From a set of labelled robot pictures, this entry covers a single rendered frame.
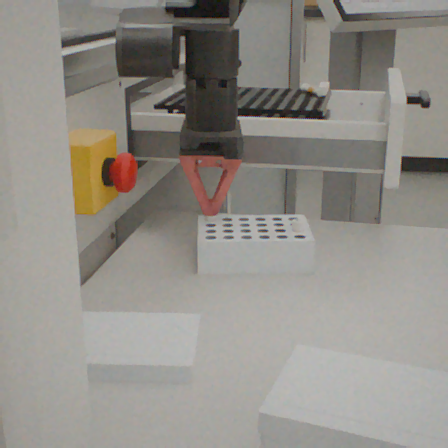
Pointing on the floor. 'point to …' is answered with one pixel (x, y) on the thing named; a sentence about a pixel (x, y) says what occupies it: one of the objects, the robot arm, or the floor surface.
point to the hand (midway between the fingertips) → (210, 207)
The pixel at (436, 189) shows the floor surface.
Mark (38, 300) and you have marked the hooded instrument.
